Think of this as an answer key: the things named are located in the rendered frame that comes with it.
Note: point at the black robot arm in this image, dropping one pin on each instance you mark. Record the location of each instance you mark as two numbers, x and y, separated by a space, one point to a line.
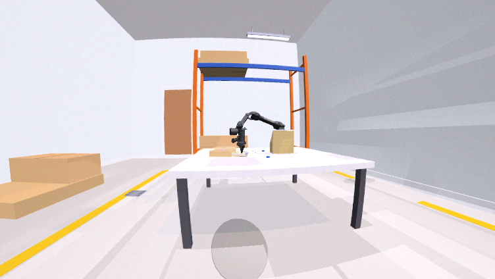
254 116

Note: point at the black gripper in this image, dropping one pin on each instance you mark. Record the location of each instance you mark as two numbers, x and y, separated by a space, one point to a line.
241 142

